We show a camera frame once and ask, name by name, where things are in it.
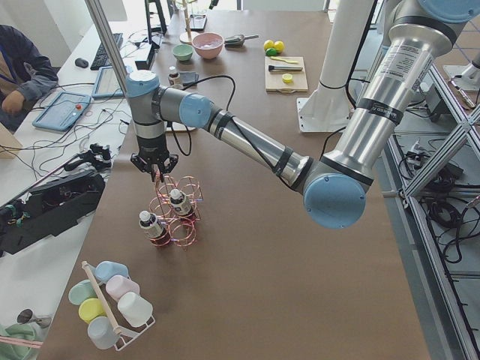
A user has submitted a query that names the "yellow plastic knife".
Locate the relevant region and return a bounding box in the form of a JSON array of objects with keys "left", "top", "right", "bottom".
[{"left": 269, "top": 56, "right": 299, "bottom": 65}]

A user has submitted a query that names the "black box with label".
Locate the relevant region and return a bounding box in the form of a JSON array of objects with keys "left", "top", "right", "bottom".
[{"left": 133, "top": 43, "right": 155, "bottom": 70}]

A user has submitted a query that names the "small green bowl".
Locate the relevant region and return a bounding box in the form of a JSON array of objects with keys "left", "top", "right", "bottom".
[{"left": 1, "top": 324, "right": 41, "bottom": 359}]

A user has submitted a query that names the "bamboo cutting board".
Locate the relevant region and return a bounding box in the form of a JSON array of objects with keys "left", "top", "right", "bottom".
[{"left": 265, "top": 56, "right": 308, "bottom": 92}]

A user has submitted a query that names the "yellow cup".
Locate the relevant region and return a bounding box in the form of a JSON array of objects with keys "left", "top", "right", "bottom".
[{"left": 78, "top": 298, "right": 106, "bottom": 324}]

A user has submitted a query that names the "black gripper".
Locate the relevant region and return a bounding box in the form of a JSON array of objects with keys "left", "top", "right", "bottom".
[{"left": 130, "top": 133, "right": 179, "bottom": 182}]

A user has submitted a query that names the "person in black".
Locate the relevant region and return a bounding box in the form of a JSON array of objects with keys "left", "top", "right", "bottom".
[{"left": 1, "top": 25, "right": 58, "bottom": 133}]

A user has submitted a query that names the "steel ice scoop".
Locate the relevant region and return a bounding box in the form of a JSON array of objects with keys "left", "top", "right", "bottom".
[{"left": 224, "top": 34, "right": 259, "bottom": 47}]

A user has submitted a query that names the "grey blue cup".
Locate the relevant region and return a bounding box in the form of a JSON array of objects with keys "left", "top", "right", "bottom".
[{"left": 87, "top": 316, "right": 119, "bottom": 350}]

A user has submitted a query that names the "light blue cup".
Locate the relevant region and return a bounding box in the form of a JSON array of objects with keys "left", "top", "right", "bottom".
[{"left": 94, "top": 260, "right": 129, "bottom": 284}]

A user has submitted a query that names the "mint green bowl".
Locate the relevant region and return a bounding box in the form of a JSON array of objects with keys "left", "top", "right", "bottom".
[{"left": 172, "top": 43, "right": 194, "bottom": 62}]

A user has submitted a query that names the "half lemon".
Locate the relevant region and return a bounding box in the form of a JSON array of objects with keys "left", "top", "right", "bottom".
[{"left": 282, "top": 73, "right": 293, "bottom": 84}]

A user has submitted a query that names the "black keyboard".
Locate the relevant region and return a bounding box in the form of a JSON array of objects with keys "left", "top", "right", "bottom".
[{"left": 89, "top": 32, "right": 124, "bottom": 71}]

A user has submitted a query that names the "black machine part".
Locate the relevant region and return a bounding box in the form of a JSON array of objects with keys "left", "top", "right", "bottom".
[{"left": 1, "top": 170, "right": 105, "bottom": 254}]

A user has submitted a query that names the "tea bottle grasped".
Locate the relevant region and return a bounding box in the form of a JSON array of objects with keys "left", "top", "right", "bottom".
[{"left": 168, "top": 66, "right": 182, "bottom": 88}]

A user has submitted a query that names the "tea bottle at basket end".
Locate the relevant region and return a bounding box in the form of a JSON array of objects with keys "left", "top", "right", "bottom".
[{"left": 139, "top": 210, "right": 171, "bottom": 248}]

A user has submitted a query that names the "aluminium frame post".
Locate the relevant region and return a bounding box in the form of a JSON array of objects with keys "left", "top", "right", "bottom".
[{"left": 85, "top": 0, "right": 127, "bottom": 95}]

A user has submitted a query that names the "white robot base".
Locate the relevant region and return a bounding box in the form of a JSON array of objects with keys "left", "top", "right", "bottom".
[{"left": 297, "top": 0, "right": 377, "bottom": 133}]

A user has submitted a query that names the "teach pendant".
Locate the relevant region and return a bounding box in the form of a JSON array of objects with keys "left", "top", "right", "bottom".
[
  {"left": 91, "top": 66, "right": 124, "bottom": 100},
  {"left": 32, "top": 91, "right": 92, "bottom": 131}
]

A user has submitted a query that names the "cream white cup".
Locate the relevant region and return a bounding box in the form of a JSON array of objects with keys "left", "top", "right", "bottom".
[{"left": 117, "top": 292, "right": 153, "bottom": 327}]

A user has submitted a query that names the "cream rabbit tray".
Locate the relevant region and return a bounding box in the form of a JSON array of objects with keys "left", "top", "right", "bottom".
[{"left": 165, "top": 122, "right": 196, "bottom": 132}]

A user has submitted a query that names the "copper wire bottle basket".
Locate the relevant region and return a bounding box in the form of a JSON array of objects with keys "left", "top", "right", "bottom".
[{"left": 148, "top": 171, "right": 203, "bottom": 251}]

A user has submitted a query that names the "reacher grabber tool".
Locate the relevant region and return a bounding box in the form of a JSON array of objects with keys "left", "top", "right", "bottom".
[{"left": 1, "top": 143, "right": 112, "bottom": 208}]

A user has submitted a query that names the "whole lemon upper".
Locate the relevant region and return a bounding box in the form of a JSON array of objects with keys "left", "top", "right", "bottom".
[{"left": 263, "top": 39, "right": 275, "bottom": 52}]

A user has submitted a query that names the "tea bottle near handle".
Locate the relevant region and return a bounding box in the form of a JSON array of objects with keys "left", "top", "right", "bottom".
[{"left": 169, "top": 188, "right": 198, "bottom": 223}]

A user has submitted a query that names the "grey folded cloth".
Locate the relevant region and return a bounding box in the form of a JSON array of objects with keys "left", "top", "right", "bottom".
[{"left": 179, "top": 71, "right": 199, "bottom": 86}]

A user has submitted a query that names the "mint green cup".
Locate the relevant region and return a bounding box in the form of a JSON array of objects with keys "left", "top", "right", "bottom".
[{"left": 68, "top": 279, "right": 97, "bottom": 305}]

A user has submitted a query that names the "pink cup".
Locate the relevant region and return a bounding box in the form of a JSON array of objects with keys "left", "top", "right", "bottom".
[{"left": 106, "top": 274, "right": 140, "bottom": 301}]

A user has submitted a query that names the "white wire cup rack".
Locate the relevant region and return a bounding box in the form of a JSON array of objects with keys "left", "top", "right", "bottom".
[{"left": 81, "top": 261, "right": 155, "bottom": 352}]

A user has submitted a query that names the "black computer mouse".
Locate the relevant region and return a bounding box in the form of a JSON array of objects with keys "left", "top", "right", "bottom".
[{"left": 74, "top": 58, "right": 89, "bottom": 68}]

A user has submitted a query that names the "pink bowl of ice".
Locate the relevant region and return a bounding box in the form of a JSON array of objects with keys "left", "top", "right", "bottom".
[{"left": 192, "top": 32, "right": 224, "bottom": 60}]

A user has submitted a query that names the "black braided cable left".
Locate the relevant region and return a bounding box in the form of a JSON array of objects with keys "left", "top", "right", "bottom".
[{"left": 164, "top": 74, "right": 278, "bottom": 177}]

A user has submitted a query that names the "steel cylinder grinder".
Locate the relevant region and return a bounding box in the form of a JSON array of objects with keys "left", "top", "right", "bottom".
[{"left": 268, "top": 64, "right": 303, "bottom": 72}]

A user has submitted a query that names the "steel jigger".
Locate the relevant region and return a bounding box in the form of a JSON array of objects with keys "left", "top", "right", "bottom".
[{"left": 16, "top": 308, "right": 52, "bottom": 329}]

